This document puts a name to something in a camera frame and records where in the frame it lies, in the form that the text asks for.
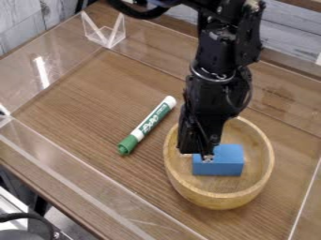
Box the black cable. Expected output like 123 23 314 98
105 0 185 21

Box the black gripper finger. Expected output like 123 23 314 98
196 125 220 162
176 106 199 154

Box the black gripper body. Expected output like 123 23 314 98
179 62 254 148

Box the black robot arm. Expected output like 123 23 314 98
176 0 266 162

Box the brown wooden bowl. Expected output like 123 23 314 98
163 116 274 210

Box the green Expo marker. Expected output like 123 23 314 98
117 96 176 156

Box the clear acrylic corner bracket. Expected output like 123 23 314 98
80 11 127 49

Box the blue rectangular block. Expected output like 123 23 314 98
191 143 244 176

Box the clear acrylic tray wall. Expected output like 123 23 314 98
0 115 204 240

